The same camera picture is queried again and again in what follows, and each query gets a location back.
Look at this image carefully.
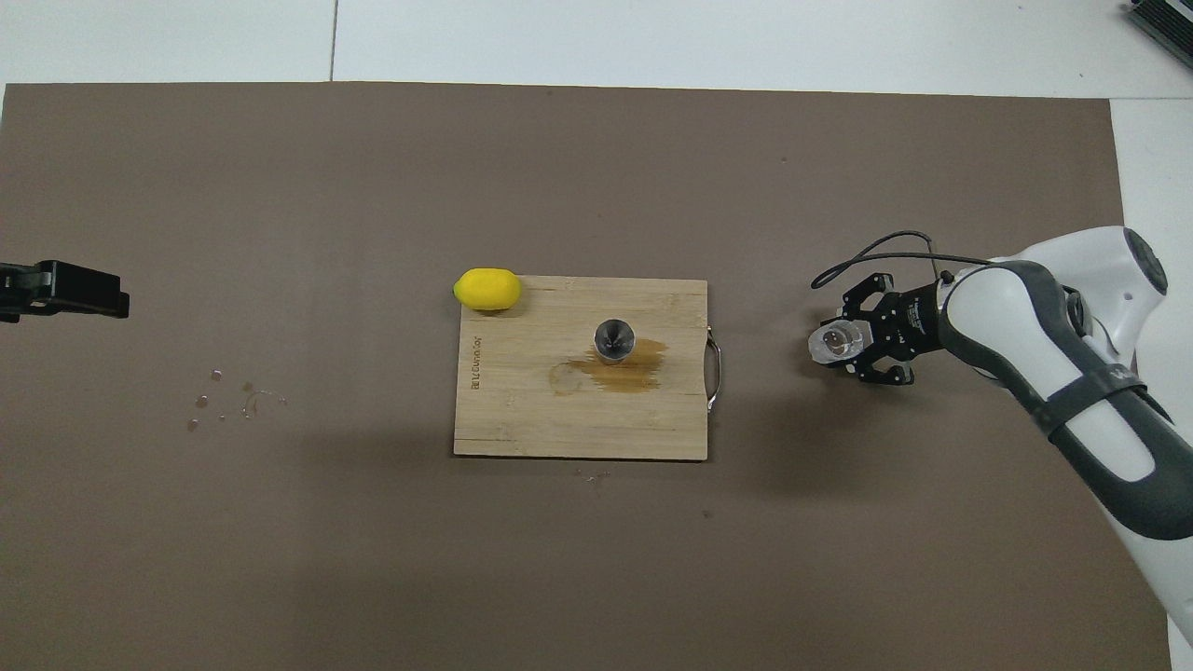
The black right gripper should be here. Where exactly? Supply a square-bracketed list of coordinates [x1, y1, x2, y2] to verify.
[834, 273, 947, 386]

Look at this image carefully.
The clear glass cup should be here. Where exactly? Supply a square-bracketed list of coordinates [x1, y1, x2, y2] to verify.
[808, 317, 872, 366]

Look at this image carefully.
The steel double jigger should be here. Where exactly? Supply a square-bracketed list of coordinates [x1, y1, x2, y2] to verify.
[594, 318, 638, 362]

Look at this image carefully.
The wooden cutting board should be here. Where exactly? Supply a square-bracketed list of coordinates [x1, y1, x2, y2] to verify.
[453, 275, 723, 462]

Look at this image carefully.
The yellow lemon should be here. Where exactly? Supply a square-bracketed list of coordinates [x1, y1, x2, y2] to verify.
[453, 267, 523, 311]

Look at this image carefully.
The brown table mat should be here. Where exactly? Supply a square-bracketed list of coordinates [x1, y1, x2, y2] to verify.
[0, 82, 1172, 671]

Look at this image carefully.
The grey ribbed device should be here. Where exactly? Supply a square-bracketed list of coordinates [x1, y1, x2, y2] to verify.
[1123, 0, 1193, 71]

